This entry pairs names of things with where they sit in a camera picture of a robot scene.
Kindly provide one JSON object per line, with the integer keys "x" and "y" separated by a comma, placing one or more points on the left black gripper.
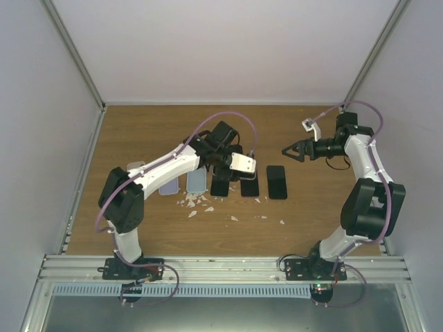
{"x": 227, "y": 175}

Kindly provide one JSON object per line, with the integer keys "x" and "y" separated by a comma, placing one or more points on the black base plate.
{"x": 304, "y": 269}
{"x": 115, "y": 269}

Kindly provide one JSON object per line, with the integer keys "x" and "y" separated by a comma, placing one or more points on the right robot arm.
{"x": 371, "y": 210}

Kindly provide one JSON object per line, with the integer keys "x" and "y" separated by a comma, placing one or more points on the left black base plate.
{"x": 115, "y": 269}

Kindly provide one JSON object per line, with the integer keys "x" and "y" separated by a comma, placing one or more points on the purple smartphone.
{"x": 250, "y": 188}

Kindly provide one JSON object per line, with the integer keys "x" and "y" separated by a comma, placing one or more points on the aluminium rail frame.
{"x": 220, "y": 270}

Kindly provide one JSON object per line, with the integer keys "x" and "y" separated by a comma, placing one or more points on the light blue phone case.
{"x": 196, "y": 181}

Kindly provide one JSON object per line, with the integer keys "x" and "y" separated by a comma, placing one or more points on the grey slotted cable duct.
{"x": 186, "y": 290}

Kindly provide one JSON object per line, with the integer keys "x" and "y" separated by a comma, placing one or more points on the phone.
{"x": 135, "y": 165}
{"x": 170, "y": 188}
{"x": 244, "y": 176}

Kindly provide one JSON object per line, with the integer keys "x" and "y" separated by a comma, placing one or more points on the black smartphone from white case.
{"x": 276, "y": 181}

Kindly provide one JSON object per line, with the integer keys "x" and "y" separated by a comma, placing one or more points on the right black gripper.
{"x": 301, "y": 151}

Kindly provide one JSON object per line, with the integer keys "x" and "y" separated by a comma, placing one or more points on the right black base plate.
{"x": 304, "y": 269}

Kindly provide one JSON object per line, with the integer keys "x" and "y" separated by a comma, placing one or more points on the white debris pile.
{"x": 195, "y": 204}

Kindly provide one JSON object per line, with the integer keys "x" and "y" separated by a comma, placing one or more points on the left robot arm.
{"x": 123, "y": 196}

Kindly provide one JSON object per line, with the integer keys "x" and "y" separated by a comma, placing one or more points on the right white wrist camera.
{"x": 311, "y": 126}

